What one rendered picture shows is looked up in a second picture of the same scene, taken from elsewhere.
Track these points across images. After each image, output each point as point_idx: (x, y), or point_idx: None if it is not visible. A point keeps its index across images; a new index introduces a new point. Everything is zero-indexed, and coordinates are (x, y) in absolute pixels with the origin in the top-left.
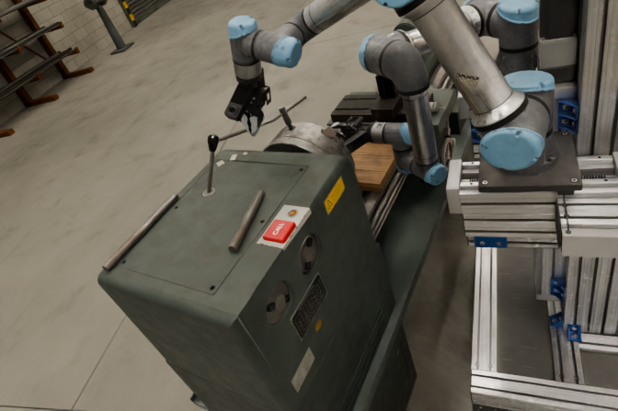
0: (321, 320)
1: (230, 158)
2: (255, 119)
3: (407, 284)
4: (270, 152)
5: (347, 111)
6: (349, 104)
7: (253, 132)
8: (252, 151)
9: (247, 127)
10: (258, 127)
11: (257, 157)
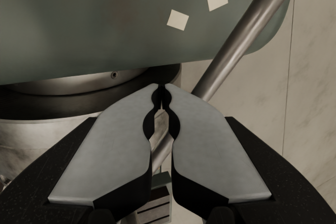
0: None
1: None
2: (84, 174)
3: None
4: (68, 52)
5: (150, 205)
6: (155, 213)
7: (142, 88)
8: (160, 43)
9: (176, 102)
10: (88, 122)
11: None
